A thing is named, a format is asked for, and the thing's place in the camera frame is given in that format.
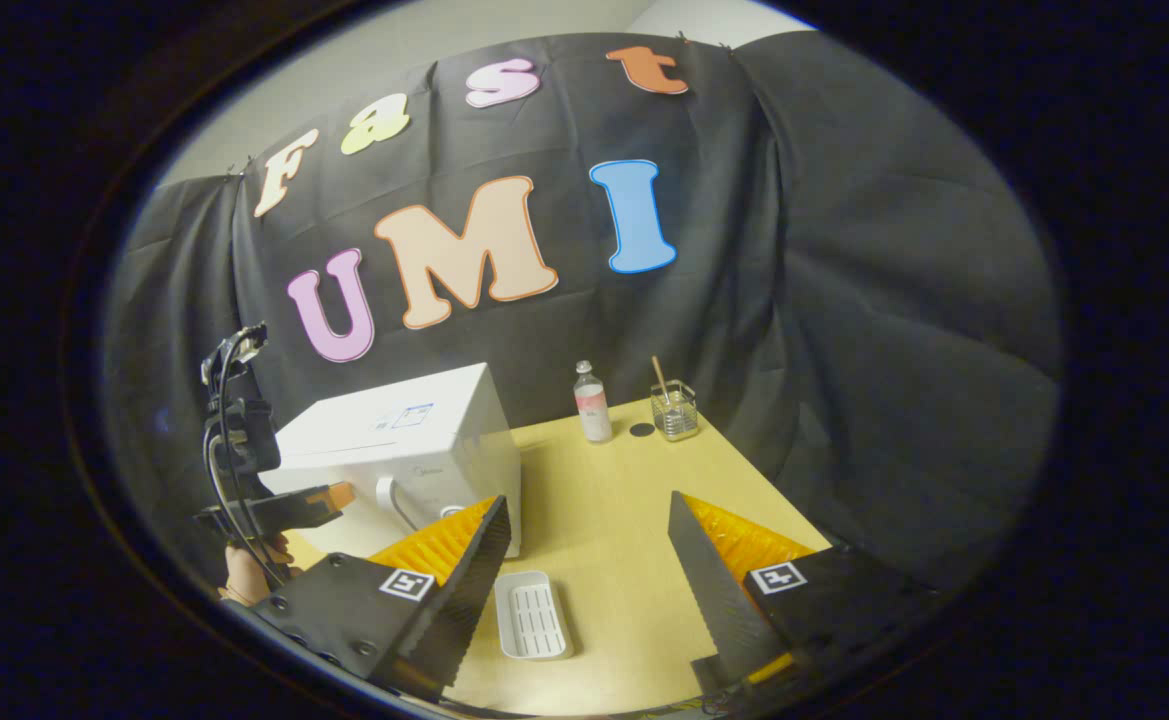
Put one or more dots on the small white plastic tray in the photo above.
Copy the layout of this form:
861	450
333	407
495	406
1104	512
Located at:
534	615

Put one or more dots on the wooden stick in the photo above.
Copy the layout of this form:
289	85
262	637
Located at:
660	375

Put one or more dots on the small pink label bottle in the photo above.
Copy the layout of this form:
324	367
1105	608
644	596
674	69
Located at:
594	410

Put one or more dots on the clear glass cup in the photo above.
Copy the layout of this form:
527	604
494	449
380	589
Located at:
676	418

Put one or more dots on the white microwave oven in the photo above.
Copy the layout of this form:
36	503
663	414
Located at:
414	420

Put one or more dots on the small black round cap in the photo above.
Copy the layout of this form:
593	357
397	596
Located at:
642	430

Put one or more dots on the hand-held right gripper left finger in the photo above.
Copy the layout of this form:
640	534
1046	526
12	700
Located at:
464	590

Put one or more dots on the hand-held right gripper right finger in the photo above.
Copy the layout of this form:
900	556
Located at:
719	600

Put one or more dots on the black backdrop cloth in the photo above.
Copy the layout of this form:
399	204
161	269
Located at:
844	280

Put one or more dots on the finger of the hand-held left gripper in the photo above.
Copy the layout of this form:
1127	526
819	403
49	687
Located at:
329	497

